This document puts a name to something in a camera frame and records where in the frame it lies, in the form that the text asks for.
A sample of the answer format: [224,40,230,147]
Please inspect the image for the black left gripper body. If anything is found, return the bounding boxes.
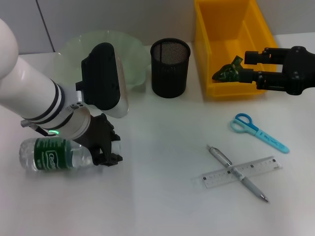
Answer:
[72,113,122,163]

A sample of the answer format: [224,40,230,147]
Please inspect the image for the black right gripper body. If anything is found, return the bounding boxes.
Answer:
[282,46,315,96]

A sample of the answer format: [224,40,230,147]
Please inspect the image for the green plastic wrapper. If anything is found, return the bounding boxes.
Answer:
[212,55,246,84]

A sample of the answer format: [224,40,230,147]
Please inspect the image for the clear green-label water bottle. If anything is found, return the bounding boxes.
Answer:
[19,137,122,173]

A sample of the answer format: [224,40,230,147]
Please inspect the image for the blue scissors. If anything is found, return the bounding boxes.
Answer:
[230,113,290,154]

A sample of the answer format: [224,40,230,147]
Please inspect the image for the green glass fruit plate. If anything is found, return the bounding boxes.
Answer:
[53,29,152,92]

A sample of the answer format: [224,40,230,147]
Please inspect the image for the black mesh pen holder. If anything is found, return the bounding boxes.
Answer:
[150,37,191,99]

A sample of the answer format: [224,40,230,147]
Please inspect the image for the transparent plastic ruler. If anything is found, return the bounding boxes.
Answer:
[191,155,283,190]

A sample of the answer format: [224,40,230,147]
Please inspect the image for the silver grey pen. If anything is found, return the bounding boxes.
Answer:
[206,144,269,204]

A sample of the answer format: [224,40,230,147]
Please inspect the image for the yellow plastic bin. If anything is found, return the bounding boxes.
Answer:
[193,0,280,100]

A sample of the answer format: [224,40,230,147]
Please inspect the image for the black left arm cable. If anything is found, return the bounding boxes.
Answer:
[21,119,51,136]

